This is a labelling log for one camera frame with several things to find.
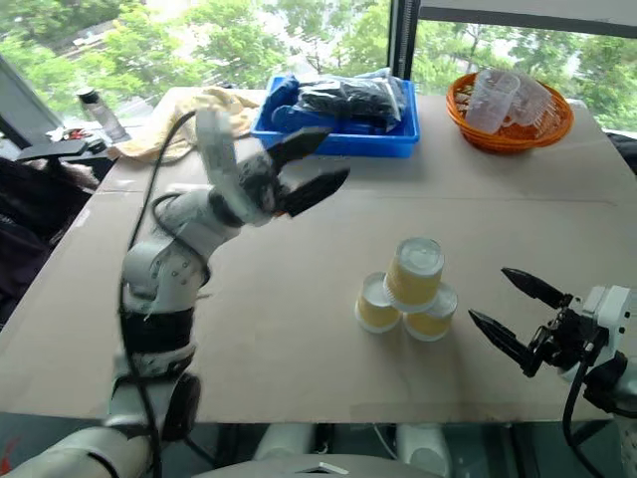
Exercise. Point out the pale yellow cloth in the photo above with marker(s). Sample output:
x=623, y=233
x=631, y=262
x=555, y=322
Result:
x=229, y=107

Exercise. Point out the black items in plastic bag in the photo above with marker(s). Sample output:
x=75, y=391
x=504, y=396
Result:
x=348, y=102

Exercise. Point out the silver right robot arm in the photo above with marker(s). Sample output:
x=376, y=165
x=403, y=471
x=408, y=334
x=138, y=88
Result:
x=609, y=381

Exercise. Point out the yellow paper cup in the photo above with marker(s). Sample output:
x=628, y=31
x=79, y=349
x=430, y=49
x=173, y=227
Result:
x=415, y=279
x=430, y=321
x=373, y=311

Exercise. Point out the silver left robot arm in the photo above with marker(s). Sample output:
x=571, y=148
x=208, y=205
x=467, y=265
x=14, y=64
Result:
x=164, y=279

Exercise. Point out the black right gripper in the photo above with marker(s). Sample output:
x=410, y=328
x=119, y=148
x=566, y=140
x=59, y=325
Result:
x=565, y=336

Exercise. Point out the black flat armrest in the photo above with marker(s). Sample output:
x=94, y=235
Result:
x=50, y=149

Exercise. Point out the orange woven basket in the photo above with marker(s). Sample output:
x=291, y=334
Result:
x=522, y=139

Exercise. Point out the clear plastic cup stack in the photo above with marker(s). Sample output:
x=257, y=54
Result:
x=535, y=102

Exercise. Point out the blue plastic bin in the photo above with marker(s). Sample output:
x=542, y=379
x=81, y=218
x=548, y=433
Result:
x=358, y=142

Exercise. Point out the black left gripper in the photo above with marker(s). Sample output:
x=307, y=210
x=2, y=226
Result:
x=261, y=184

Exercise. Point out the white rounded robot part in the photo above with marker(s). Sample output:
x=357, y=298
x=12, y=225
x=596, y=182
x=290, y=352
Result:
x=423, y=445
x=283, y=440

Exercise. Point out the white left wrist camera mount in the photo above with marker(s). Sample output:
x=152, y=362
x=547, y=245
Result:
x=216, y=149

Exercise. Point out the dark chair with fabric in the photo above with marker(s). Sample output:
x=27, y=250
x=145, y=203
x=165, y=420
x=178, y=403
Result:
x=35, y=209

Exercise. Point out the grey bottle with black cap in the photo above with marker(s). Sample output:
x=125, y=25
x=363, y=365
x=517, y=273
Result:
x=102, y=114

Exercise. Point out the dark window frame post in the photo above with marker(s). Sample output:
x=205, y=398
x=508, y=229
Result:
x=403, y=40

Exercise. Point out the clear plastic measuring cup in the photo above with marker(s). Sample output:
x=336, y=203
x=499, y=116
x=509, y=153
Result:
x=490, y=102

